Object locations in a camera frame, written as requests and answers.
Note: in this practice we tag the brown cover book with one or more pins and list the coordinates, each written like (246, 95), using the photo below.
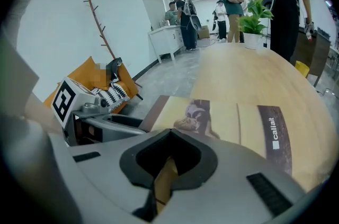
(225, 119)

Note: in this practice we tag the black white striped blanket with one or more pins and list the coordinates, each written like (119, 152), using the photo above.
(116, 93)

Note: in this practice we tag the cardboard box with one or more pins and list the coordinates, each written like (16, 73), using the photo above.
(204, 32)

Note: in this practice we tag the green potted plant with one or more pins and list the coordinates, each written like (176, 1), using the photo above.
(253, 24)

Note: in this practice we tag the white cabinet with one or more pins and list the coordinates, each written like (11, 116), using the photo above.
(167, 37)

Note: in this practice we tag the white window blind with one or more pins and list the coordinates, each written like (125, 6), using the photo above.
(151, 5)

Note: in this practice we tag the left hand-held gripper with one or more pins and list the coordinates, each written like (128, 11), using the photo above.
(62, 101)

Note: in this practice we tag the brown wooden coat rack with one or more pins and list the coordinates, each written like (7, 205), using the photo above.
(103, 37)

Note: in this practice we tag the orange sofa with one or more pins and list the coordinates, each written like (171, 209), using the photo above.
(127, 82)

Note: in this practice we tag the oval wooden coffee table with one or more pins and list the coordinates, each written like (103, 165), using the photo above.
(251, 77)

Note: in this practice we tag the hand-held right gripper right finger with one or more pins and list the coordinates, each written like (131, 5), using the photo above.
(225, 199)

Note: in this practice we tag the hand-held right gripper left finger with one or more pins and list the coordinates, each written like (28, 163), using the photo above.
(106, 186)

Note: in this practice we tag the dark wooden desk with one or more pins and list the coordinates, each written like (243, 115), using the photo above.
(317, 53)

